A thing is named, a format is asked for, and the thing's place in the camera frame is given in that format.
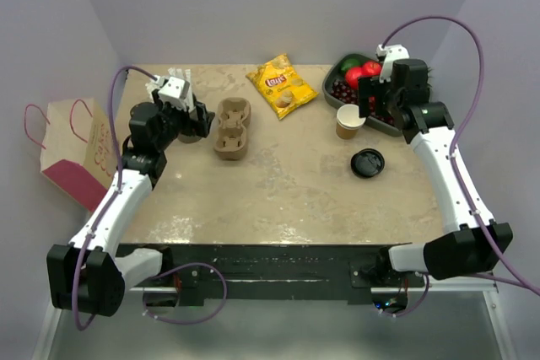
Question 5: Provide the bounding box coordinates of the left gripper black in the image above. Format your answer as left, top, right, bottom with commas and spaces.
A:
153, 89, 214, 151

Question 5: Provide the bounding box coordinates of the brown paper coffee cup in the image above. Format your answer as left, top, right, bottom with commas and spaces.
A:
336, 104, 366, 140

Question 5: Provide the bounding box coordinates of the black coffee cup lid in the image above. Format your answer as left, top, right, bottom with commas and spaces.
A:
350, 148, 386, 179

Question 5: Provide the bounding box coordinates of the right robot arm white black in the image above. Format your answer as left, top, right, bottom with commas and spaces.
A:
358, 56, 513, 287

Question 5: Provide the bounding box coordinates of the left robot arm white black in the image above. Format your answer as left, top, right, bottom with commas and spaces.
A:
46, 101, 215, 325

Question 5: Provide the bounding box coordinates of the small red apple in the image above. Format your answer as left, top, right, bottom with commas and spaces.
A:
362, 61, 381, 77

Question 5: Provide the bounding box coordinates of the cardboard cup carrier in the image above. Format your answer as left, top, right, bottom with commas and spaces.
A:
213, 97, 251, 161

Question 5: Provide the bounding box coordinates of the large red apple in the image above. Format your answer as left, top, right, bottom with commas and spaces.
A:
345, 67, 364, 90

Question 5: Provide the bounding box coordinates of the grey straw holder cup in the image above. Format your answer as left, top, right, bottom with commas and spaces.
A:
177, 134, 202, 144

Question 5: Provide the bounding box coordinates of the dark grape bunch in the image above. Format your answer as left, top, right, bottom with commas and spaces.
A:
329, 79, 358, 104

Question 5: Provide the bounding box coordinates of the dark green fruit tray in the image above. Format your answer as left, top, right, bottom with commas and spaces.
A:
322, 52, 432, 137

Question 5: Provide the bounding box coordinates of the yellow Lays chips bag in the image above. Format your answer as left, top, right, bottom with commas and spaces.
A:
246, 54, 318, 120

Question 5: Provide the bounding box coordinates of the paper bag pink white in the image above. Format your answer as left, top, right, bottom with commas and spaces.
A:
24, 98, 116, 212

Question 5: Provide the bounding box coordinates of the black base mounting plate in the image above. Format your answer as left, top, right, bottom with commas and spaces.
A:
138, 244, 424, 306

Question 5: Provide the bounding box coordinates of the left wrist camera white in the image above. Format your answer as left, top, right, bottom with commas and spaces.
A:
157, 76, 195, 113

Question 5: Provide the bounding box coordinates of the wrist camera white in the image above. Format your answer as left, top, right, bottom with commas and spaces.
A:
157, 76, 195, 113
375, 44, 409, 83

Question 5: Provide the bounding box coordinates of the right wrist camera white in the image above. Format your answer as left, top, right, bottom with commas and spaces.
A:
375, 44, 409, 83

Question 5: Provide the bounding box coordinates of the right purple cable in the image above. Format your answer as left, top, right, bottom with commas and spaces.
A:
377, 16, 540, 319

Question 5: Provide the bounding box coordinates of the aluminium rail frame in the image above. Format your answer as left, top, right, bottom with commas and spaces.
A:
34, 279, 516, 359

